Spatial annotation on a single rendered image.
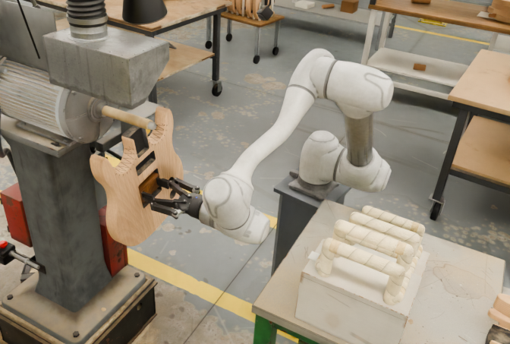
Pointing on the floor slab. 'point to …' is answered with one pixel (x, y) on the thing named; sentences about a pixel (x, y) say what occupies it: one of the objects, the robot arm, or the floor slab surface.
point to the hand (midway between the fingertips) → (151, 188)
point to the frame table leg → (264, 331)
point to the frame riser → (142, 305)
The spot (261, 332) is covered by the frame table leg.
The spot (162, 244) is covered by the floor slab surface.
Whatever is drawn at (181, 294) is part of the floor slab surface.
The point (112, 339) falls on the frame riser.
